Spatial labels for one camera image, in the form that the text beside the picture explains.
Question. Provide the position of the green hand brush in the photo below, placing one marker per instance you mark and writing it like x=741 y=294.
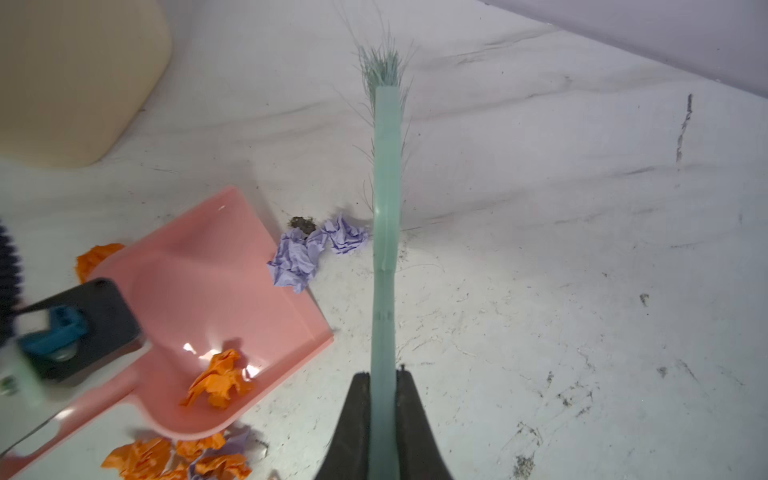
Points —
x=382 y=69

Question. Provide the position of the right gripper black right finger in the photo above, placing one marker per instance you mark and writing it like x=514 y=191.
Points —
x=418 y=454

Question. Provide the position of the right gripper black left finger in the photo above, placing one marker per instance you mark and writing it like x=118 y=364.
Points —
x=347 y=457

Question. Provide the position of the orange purple scrap pile centre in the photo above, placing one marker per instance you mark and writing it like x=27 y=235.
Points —
x=222 y=378

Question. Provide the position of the pink dustpan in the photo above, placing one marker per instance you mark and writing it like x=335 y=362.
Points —
x=112 y=385

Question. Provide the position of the beige trash bin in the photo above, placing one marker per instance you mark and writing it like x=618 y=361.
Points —
x=74 y=74

